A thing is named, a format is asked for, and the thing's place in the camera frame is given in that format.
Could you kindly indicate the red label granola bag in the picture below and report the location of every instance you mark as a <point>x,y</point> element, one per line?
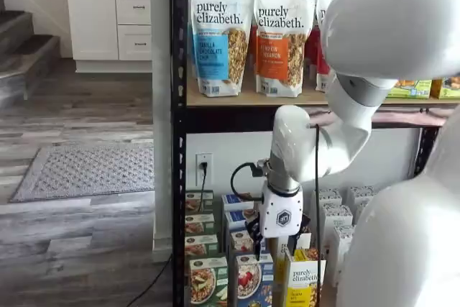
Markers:
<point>312,51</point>
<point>323,1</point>

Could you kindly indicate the green oatmeal box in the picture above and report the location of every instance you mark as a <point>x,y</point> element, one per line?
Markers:
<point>197,202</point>
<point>201,247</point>
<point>208,282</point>
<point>199,226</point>

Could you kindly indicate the white drawer cabinet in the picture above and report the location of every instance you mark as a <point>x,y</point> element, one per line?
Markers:
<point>93,19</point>

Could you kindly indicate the white wall outlet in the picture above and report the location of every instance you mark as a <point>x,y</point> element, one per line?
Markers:
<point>208,177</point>

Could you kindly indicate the blue label granola bag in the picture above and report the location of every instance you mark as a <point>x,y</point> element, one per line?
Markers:
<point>192,51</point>
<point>215,34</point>

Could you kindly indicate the wooden shelf board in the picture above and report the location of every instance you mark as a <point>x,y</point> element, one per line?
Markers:
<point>233,100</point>

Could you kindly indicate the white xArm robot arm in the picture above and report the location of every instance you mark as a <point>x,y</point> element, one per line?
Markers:
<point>395,16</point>

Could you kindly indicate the orange label granola bag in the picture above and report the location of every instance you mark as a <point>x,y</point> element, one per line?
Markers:
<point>280,34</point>
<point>253,51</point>

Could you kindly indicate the yellow Bobo's snack box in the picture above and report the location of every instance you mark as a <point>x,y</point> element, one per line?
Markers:
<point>447,89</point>

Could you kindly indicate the blue and white oatmeal box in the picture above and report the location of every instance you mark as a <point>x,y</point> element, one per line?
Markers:
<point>240,240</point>
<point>230,203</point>
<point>251,282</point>
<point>239,219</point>

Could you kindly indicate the grey patterned door mat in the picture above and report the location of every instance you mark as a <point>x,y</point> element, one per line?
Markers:
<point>90,174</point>

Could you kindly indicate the black metal shelf rack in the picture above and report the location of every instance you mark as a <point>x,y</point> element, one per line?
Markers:
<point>178,141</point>

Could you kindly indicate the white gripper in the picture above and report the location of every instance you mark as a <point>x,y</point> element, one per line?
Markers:
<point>282,215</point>

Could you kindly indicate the white patterned carton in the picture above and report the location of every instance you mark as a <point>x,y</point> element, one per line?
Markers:
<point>360,211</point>
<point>359,193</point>
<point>341,246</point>
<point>336,217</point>
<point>328,197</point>

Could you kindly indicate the green Bobo's apple pie box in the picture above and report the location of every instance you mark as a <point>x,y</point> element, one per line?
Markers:
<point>409,89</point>

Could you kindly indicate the yellow and white granola box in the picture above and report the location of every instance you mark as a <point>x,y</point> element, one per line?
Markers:
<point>303,278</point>
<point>282,246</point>

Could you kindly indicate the grey wooden stairs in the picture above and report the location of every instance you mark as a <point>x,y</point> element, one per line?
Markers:
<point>21,55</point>

